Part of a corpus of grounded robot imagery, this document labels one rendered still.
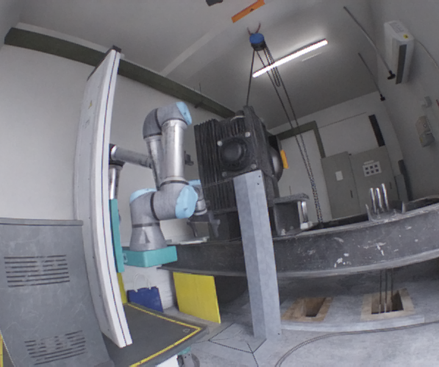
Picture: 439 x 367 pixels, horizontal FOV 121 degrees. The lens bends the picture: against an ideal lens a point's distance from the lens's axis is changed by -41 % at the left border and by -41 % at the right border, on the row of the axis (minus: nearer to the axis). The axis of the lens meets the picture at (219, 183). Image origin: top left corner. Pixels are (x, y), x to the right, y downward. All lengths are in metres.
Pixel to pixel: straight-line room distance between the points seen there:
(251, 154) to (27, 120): 1.83
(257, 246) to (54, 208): 1.50
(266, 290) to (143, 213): 0.81
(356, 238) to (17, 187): 2.25
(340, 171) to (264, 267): 3.35
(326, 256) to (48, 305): 1.26
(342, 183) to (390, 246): 3.16
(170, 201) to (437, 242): 1.31
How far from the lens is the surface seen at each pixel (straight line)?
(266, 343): 1.38
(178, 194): 0.73
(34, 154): 1.88
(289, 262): 1.32
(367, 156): 4.32
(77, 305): 0.71
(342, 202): 4.26
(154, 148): 0.99
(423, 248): 1.27
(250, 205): 1.19
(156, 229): 0.80
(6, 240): 0.67
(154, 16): 2.46
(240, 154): 1.35
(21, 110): 2.05
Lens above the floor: 0.79
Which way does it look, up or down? 11 degrees up
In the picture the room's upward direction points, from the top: 8 degrees counter-clockwise
